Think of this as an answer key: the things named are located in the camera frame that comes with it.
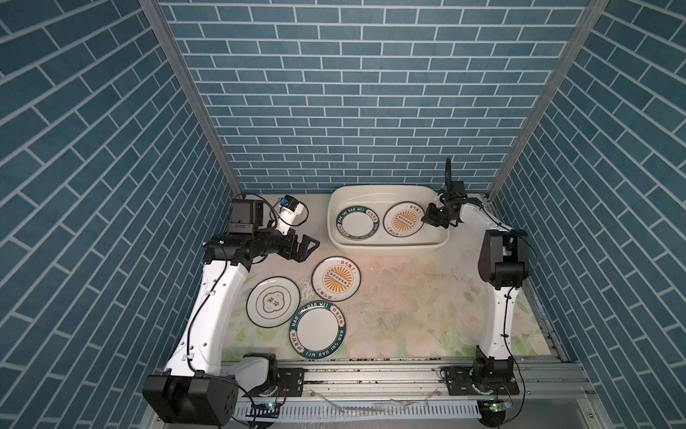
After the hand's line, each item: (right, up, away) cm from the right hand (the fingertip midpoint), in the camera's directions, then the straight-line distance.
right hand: (424, 218), depth 106 cm
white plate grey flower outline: (-56, -28, -17) cm, 65 cm away
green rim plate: (-27, -2, +3) cm, 27 cm away
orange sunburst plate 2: (-34, -21, -12) cm, 42 cm away
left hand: (-40, -5, -34) cm, 52 cm away
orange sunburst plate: (-8, 0, +5) cm, 9 cm away
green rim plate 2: (-39, -35, -23) cm, 57 cm away
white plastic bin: (+2, -8, -2) cm, 9 cm away
